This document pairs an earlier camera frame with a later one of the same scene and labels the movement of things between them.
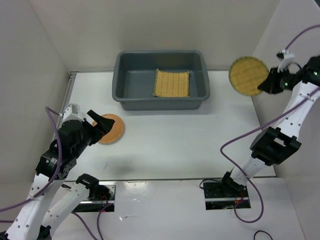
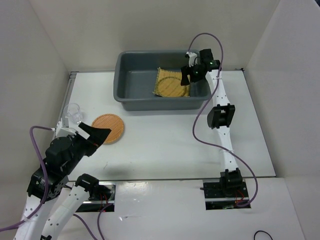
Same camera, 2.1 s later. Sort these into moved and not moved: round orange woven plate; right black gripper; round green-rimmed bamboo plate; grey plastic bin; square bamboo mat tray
Moved: round green-rimmed bamboo plate; right black gripper
Not moved: round orange woven plate; grey plastic bin; square bamboo mat tray
